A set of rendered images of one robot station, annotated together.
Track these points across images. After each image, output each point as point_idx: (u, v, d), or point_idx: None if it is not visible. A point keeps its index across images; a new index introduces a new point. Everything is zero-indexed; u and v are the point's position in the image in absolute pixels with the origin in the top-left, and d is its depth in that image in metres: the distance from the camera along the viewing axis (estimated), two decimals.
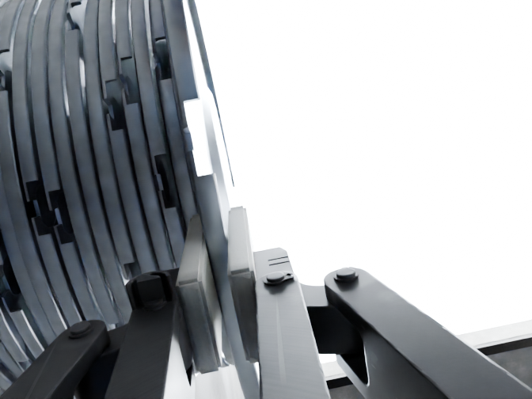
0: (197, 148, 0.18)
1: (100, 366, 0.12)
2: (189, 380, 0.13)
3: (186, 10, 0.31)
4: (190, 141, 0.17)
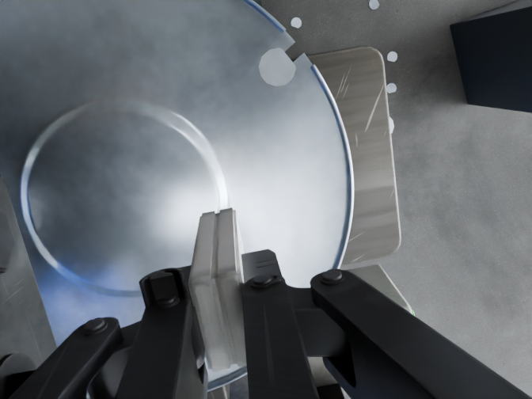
0: (271, 75, 0.29)
1: (114, 363, 0.12)
2: (201, 378, 0.13)
3: None
4: (289, 58, 0.29)
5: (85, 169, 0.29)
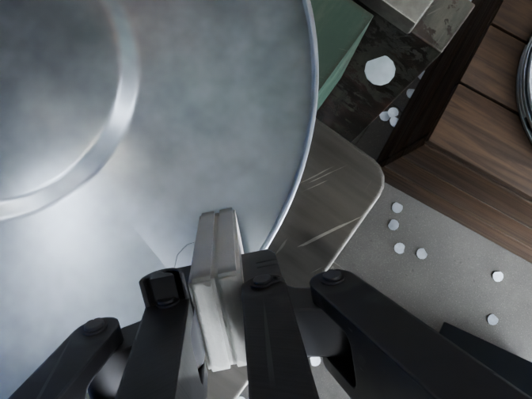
0: None
1: (114, 363, 0.12)
2: (201, 378, 0.13)
3: (184, 249, 0.21)
4: None
5: None
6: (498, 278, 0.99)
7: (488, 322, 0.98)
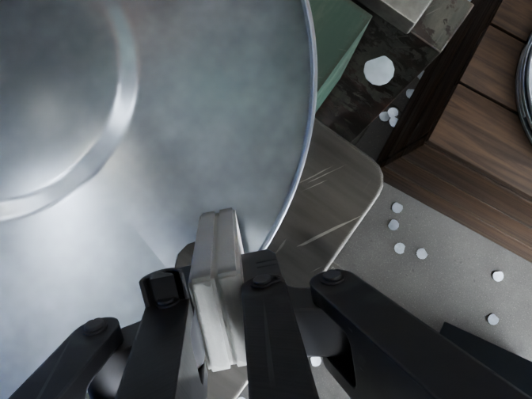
0: None
1: (114, 363, 0.12)
2: (201, 378, 0.13)
3: None
4: None
5: None
6: (498, 278, 0.99)
7: (489, 322, 0.98)
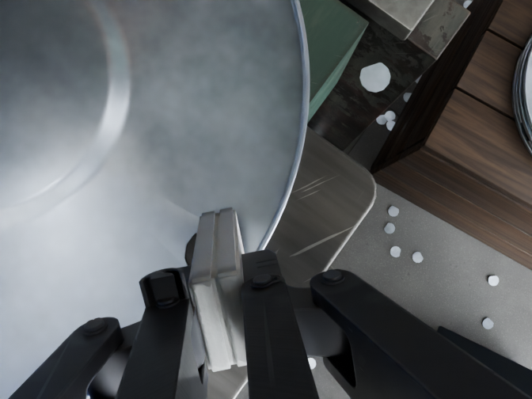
0: None
1: (114, 363, 0.12)
2: (201, 378, 0.13)
3: None
4: None
5: (32, 118, 0.20)
6: (493, 282, 0.99)
7: (484, 326, 0.98)
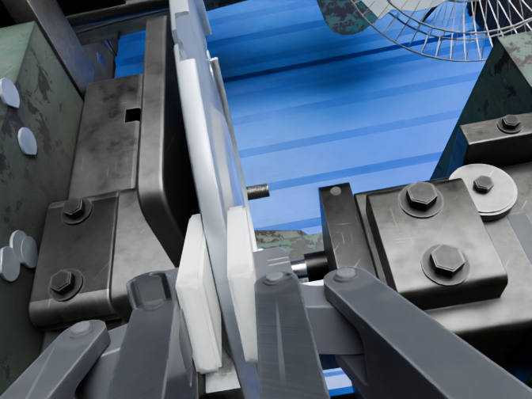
0: None
1: (100, 366, 0.12)
2: (189, 380, 0.13)
3: None
4: None
5: (234, 182, 0.28)
6: None
7: None
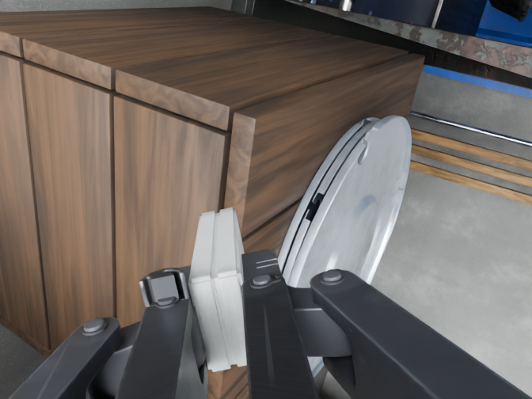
0: None
1: (114, 363, 0.12)
2: (201, 378, 0.13)
3: None
4: None
5: (357, 236, 0.46)
6: None
7: None
